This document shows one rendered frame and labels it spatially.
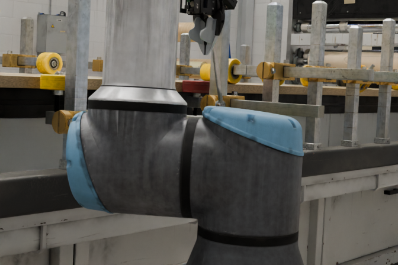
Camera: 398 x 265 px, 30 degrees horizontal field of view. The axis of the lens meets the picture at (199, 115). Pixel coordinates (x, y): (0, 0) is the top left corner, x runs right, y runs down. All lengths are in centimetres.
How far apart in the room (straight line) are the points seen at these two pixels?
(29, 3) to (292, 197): 931
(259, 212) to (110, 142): 23
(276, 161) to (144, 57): 24
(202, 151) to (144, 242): 119
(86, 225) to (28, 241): 16
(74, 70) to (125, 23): 56
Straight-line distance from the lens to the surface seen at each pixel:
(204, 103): 199
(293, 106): 190
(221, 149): 104
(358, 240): 332
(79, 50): 163
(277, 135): 104
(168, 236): 228
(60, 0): 1056
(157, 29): 108
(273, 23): 220
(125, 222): 181
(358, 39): 262
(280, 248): 107
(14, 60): 287
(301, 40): 459
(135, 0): 109
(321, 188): 253
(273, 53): 219
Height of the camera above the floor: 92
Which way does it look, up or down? 3 degrees down
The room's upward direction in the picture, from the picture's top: 3 degrees clockwise
